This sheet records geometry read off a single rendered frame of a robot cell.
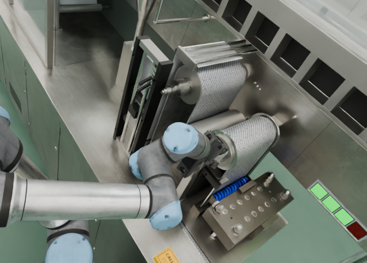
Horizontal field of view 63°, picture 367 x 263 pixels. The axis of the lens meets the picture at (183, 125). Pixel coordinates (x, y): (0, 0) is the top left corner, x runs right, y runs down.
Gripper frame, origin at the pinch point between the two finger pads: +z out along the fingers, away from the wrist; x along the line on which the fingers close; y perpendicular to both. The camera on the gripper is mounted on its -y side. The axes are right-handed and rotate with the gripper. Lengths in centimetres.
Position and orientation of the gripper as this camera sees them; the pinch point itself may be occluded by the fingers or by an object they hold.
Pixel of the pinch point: (213, 159)
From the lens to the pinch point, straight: 104.2
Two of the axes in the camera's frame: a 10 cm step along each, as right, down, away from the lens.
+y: 7.2, -6.8, -1.4
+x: -5.8, -7.0, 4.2
